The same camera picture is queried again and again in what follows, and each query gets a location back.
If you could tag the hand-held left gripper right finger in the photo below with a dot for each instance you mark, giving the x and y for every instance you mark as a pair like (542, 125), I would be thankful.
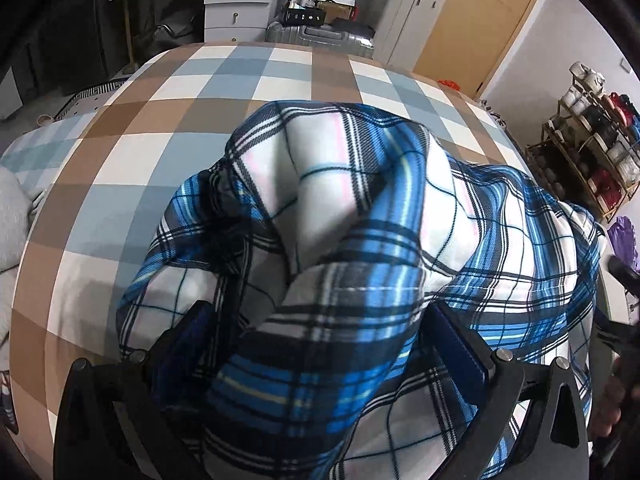
(452, 345)

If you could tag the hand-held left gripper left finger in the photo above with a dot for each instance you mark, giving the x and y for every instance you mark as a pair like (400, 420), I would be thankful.
(192, 340)

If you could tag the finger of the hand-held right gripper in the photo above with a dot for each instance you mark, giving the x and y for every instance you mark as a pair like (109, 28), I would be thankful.
(625, 271)
(620, 335)

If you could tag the blue plaid shirt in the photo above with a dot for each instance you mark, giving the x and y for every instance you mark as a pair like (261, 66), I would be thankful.
(350, 240)

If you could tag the person's right hand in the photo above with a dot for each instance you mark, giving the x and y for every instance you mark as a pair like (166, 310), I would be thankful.
(610, 400)

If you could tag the purple bag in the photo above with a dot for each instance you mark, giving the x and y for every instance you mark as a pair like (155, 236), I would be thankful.
(622, 237)

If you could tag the wooden shoe rack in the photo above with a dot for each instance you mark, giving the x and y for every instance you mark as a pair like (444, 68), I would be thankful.
(590, 150)

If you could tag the grey sweatshirt with red trim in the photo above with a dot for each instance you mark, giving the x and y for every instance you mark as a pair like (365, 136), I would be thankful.
(12, 215)

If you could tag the brown blue checked bed sheet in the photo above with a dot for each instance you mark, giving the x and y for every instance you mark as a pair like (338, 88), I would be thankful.
(200, 105)

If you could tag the teal checked blanket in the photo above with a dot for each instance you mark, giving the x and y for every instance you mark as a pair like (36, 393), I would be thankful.
(45, 145)

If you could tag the small red door ornament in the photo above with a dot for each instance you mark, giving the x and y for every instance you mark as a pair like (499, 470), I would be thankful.
(448, 83)

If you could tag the black white striped rug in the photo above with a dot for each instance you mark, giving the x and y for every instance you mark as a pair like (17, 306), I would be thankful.
(87, 97)

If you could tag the wooden door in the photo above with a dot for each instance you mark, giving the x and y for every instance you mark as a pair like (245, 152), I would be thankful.
(480, 20)

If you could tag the black desk chair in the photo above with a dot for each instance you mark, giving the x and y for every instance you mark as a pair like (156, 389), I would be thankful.
(172, 35)

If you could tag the silver suitcase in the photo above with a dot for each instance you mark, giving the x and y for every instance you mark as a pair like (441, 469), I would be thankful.
(320, 40)

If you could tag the black box with lights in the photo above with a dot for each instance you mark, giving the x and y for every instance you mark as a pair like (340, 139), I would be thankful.
(302, 17)

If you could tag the small brown box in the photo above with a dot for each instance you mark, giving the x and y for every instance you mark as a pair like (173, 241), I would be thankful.
(340, 10)

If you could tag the wall switch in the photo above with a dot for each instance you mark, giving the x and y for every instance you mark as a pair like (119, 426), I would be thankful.
(625, 65)

